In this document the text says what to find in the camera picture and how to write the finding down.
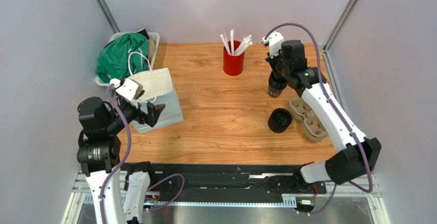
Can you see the white paper bag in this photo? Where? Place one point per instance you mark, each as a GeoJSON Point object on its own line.
{"type": "Point", "coordinates": [158, 89]}

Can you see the red straw cup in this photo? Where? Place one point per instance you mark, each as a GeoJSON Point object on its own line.
{"type": "Point", "coordinates": [232, 65]}

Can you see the white wrapped straws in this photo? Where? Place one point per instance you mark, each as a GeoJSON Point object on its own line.
{"type": "Point", "coordinates": [233, 46]}

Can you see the cardboard cup carrier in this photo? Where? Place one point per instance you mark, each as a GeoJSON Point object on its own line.
{"type": "Point", "coordinates": [311, 124]}

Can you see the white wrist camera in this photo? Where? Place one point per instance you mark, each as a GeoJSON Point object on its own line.
{"type": "Point", "coordinates": [273, 41]}
{"type": "Point", "coordinates": [129, 89]}

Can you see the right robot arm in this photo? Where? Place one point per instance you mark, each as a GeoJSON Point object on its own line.
{"type": "Point", "coordinates": [356, 153]}

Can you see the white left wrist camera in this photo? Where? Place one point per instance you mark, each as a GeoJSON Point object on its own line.
{"type": "Point", "coordinates": [129, 89]}

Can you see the green cloth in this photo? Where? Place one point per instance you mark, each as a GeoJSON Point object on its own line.
{"type": "Point", "coordinates": [123, 57]}

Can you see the stack of black lids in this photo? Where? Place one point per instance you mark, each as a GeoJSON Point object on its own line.
{"type": "Point", "coordinates": [279, 120]}

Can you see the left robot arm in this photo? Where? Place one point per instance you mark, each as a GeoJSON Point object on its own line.
{"type": "Point", "coordinates": [99, 158]}

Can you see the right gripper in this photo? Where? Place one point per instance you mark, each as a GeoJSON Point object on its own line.
{"type": "Point", "coordinates": [277, 68]}

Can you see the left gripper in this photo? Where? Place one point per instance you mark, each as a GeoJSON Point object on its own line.
{"type": "Point", "coordinates": [153, 112]}

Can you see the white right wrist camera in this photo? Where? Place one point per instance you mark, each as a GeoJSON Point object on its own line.
{"type": "Point", "coordinates": [273, 41]}

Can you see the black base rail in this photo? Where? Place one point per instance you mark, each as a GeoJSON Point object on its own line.
{"type": "Point", "coordinates": [224, 184]}

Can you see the white plastic bin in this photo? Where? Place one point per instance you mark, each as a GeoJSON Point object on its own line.
{"type": "Point", "coordinates": [153, 43]}

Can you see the stack of black cups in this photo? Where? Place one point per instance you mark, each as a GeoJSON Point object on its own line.
{"type": "Point", "coordinates": [276, 85]}

